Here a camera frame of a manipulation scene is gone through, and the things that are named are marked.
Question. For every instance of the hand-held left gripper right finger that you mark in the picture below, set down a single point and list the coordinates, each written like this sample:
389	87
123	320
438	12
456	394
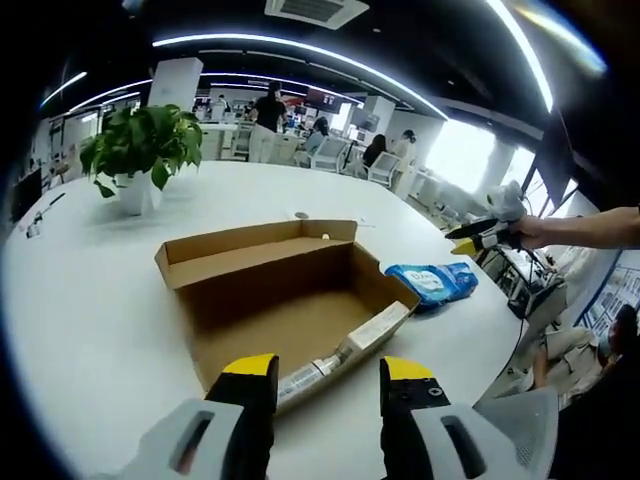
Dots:
425	440

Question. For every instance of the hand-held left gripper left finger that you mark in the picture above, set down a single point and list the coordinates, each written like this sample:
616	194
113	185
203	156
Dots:
200	440

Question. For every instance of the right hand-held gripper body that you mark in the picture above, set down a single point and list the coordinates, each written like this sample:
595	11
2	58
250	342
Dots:
505	202

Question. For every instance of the blue soft wet wipes pack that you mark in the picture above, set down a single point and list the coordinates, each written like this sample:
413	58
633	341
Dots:
435	282

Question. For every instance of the brown cardboard shoe box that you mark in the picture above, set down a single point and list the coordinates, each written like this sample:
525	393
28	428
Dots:
280	315

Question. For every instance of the person's right hand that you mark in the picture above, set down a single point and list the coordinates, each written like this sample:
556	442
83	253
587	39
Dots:
532	232

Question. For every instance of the grey mesh office chair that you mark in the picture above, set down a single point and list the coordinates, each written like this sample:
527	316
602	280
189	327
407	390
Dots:
525	425

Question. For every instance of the white office chair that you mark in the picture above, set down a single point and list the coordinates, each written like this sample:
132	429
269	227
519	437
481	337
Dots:
330	152
385	170

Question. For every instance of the white toothpaste carton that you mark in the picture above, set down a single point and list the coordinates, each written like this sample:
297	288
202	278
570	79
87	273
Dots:
375	327

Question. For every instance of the white toothpaste tube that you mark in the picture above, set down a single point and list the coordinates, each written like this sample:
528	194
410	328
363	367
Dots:
310	380

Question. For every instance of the white ceiling light strip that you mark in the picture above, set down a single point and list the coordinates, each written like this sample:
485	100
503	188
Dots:
62	90
525	50
110	92
300	47

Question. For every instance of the white ceiling air vent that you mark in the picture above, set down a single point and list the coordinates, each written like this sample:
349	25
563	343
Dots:
317	11

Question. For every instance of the black stick tool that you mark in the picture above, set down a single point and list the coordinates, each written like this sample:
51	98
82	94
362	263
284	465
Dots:
56	199

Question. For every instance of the black monitor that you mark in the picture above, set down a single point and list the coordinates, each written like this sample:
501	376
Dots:
26	195

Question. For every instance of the green potted plant white pot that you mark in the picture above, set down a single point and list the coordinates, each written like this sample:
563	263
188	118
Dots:
142	145

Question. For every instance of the white square pillar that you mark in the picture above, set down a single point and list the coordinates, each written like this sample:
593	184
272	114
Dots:
175	82

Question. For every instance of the black frame desk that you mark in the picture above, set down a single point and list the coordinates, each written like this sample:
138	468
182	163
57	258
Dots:
540	295

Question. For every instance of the blue white wall board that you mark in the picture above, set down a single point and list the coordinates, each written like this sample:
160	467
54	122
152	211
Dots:
612	290

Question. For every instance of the dark red wall screen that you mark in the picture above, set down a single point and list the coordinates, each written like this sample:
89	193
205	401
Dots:
325	100

